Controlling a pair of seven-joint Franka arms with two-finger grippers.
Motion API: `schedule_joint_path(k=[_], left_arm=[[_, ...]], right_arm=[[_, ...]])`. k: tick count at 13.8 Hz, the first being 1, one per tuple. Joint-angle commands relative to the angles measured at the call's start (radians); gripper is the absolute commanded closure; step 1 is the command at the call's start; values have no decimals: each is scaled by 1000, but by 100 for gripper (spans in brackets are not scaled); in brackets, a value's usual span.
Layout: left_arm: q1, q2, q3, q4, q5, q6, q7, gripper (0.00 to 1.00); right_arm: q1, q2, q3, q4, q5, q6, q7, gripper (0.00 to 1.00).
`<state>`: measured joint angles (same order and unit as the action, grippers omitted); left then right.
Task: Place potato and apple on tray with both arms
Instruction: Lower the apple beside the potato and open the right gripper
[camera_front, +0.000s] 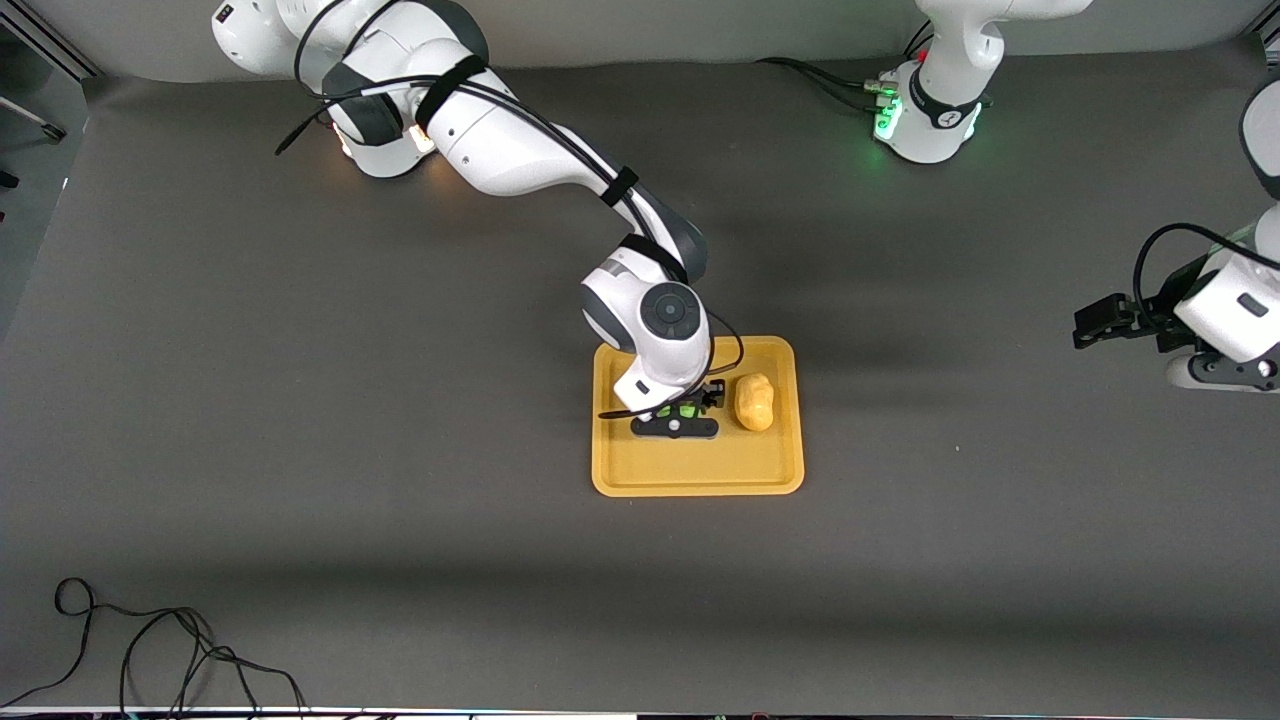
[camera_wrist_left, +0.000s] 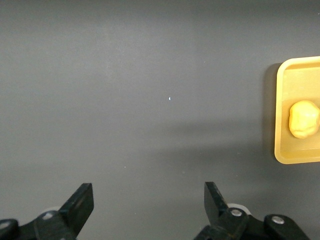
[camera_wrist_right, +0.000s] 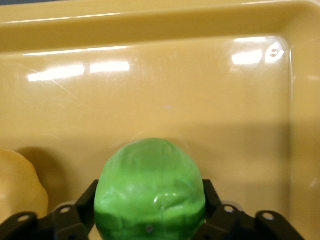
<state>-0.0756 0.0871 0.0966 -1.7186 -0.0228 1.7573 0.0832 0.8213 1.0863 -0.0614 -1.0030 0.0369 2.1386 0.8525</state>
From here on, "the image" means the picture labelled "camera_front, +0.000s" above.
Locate thin black loose cable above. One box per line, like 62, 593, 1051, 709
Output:
0, 577, 311, 717

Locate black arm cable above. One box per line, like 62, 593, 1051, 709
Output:
274, 0, 747, 421
1132, 222, 1280, 313

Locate yellow potato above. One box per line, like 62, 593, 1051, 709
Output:
734, 373, 778, 433

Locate long black left base cable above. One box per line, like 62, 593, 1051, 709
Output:
755, 56, 893, 111

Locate yellow plastic tray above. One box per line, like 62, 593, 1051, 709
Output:
591, 336, 806, 498

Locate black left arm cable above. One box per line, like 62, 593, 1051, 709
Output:
1132, 222, 1280, 313

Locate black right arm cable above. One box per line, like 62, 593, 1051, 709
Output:
274, 0, 747, 421

